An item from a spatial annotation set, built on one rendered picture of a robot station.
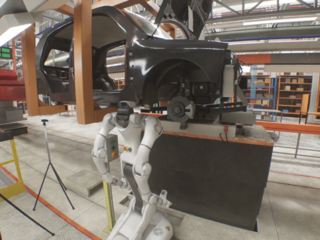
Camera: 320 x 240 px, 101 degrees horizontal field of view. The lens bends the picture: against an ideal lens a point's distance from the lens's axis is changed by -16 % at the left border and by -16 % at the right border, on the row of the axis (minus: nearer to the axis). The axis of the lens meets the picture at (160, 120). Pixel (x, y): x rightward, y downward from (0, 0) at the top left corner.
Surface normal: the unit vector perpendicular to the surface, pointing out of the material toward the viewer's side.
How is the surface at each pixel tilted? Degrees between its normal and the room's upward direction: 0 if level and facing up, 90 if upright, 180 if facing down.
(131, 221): 23
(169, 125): 90
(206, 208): 90
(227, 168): 90
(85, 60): 90
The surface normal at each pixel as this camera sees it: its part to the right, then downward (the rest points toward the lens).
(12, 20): 0.89, 0.07
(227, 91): -0.46, 0.30
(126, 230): -0.22, -0.85
